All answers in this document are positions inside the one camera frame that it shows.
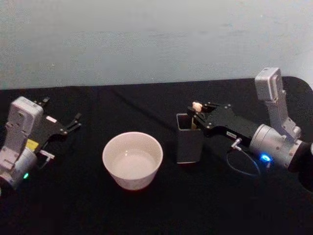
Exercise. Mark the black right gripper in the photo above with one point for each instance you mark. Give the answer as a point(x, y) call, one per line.
point(227, 122)

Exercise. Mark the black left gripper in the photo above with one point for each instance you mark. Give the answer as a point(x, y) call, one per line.
point(50, 129)

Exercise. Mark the cream wooden utensil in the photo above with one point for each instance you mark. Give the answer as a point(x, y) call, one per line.
point(196, 105)

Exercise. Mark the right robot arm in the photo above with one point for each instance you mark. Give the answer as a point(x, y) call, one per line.
point(269, 144)

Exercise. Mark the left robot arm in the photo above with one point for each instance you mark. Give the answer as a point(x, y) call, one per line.
point(17, 166)

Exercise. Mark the dark grey square holder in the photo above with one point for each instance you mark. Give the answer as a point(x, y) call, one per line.
point(189, 147)

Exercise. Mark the white ceramic bowl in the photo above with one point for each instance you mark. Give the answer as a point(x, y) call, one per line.
point(132, 159)

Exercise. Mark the black table cloth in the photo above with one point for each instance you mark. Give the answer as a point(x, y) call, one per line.
point(156, 210)

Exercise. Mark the plain pale wall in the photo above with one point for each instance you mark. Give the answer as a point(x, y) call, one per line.
point(146, 41)

